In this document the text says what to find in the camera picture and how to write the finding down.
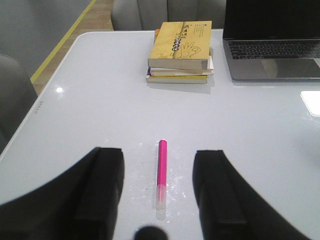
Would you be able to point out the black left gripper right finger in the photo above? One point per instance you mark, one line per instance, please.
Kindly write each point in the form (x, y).
(229, 208)

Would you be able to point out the grey side chair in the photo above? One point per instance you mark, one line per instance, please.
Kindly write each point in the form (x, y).
(17, 95)

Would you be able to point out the bottom book in stack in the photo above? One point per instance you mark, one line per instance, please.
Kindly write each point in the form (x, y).
(180, 79)

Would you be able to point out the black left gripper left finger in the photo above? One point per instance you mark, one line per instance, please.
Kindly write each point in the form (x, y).
(79, 204)

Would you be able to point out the pink marker pen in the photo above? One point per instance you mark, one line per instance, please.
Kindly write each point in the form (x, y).
(161, 181)

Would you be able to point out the middle book in stack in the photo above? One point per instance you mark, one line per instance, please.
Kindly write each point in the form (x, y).
(153, 71)

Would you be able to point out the grey left armchair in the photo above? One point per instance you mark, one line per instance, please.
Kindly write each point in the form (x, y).
(135, 15)

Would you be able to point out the grey laptop computer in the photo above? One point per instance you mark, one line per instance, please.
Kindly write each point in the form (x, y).
(272, 40)

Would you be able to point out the yellow top book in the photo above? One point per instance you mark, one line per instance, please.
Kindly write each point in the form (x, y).
(182, 45)

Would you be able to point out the book in stack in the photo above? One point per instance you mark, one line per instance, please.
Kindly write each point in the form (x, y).
(153, 71)
(180, 79)

